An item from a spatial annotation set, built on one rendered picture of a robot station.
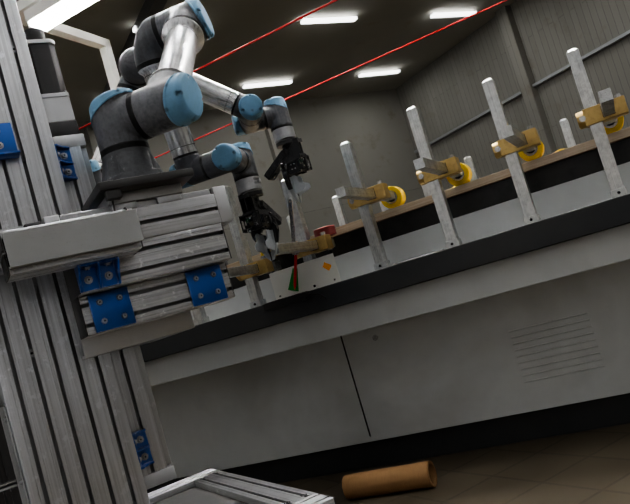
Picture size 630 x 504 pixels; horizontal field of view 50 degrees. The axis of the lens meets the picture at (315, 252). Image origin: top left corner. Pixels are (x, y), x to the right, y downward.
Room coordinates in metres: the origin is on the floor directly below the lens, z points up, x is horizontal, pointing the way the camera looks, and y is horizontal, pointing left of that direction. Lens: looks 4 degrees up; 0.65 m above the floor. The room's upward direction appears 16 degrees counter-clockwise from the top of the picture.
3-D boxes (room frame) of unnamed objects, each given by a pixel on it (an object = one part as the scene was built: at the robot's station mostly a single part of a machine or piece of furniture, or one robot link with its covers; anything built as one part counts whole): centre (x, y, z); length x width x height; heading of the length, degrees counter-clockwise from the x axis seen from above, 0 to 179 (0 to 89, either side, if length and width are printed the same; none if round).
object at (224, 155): (1.92, 0.18, 1.12); 0.11 x 0.11 x 0.08; 77
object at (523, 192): (2.04, -0.66, 0.92); 0.03 x 0.03 x 0.48; 65
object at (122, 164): (1.59, 0.37, 1.09); 0.15 x 0.15 x 0.10
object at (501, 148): (2.03, -0.68, 0.95); 0.13 x 0.06 x 0.05; 65
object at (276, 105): (2.25, -0.01, 1.30); 0.09 x 0.08 x 0.11; 98
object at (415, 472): (2.22, -0.02, 0.04); 0.30 x 0.08 x 0.08; 65
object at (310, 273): (2.34, 0.06, 0.75); 0.26 x 0.01 x 0.10; 65
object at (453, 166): (2.13, -0.45, 0.95); 0.13 x 0.06 x 0.05; 65
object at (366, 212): (2.24, -0.20, 0.91); 0.03 x 0.03 x 0.48; 65
